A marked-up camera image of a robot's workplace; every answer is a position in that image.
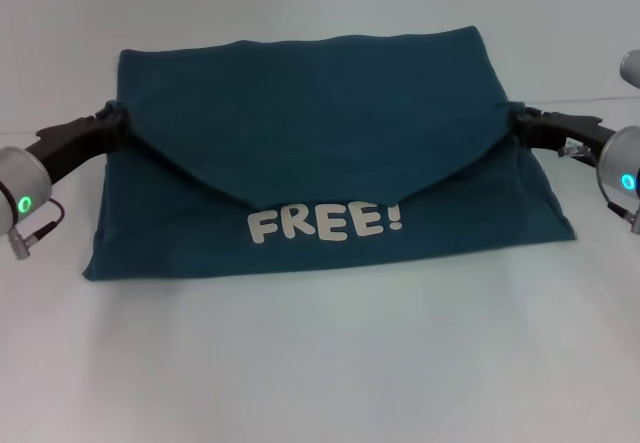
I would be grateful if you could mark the teal blue shirt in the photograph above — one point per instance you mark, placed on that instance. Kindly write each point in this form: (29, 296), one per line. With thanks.
(325, 138)

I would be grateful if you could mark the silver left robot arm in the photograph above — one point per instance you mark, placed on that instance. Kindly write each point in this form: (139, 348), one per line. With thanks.
(22, 188)

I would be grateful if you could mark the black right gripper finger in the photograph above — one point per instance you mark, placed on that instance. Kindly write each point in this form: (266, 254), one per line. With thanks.
(530, 114)

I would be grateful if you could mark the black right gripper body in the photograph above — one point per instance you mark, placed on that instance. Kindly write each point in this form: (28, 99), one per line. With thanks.
(565, 133)

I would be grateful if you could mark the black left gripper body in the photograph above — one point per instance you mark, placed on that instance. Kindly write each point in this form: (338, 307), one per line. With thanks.
(70, 143)

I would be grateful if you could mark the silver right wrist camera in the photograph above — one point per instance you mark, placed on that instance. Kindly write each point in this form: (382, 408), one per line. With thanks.
(632, 70)

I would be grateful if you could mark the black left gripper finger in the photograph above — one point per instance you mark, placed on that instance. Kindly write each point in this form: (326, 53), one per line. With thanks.
(107, 115)

